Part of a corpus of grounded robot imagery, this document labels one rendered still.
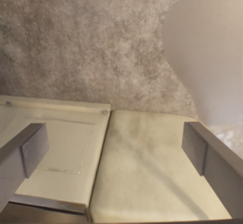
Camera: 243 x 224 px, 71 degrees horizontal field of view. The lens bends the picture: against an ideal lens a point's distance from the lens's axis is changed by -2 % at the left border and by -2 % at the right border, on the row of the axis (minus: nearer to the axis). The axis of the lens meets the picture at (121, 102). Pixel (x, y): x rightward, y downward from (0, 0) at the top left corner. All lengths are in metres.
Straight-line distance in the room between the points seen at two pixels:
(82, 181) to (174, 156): 0.45
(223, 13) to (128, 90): 0.58
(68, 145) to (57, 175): 0.16
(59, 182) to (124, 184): 0.28
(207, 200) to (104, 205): 0.43
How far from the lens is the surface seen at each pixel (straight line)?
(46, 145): 0.17
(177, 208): 0.82
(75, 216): 0.83
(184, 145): 0.16
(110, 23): 0.87
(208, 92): 1.08
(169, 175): 0.87
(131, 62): 0.92
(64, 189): 0.85
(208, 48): 0.94
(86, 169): 0.87
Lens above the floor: 0.83
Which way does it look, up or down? 50 degrees down
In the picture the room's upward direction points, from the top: 170 degrees counter-clockwise
